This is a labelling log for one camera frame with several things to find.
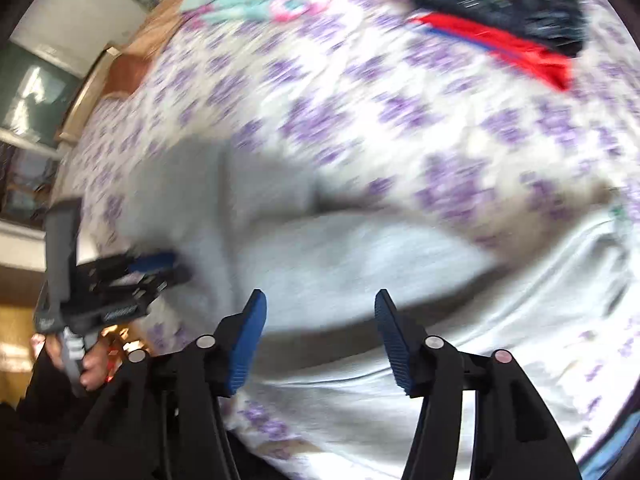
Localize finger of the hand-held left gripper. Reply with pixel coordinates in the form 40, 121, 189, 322
97, 264, 194, 297
97, 251, 180, 276

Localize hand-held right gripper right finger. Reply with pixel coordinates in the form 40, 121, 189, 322
374, 288, 584, 480

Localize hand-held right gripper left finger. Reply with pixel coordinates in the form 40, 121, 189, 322
60, 288, 268, 480

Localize light grey pants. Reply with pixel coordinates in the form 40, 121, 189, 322
122, 137, 639, 467

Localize person's left forearm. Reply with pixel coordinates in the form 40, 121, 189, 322
0, 342, 103, 480

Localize person's left hand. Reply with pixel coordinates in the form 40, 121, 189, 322
30, 329, 110, 392

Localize purple floral bed sheet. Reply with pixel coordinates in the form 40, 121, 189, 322
50, 0, 640, 472

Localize red folded garment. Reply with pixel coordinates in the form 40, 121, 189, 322
409, 12, 574, 93

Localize dark blue folded garment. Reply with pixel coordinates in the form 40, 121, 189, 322
407, 0, 587, 59

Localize wooden bed frame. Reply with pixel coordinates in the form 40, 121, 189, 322
54, 0, 221, 147

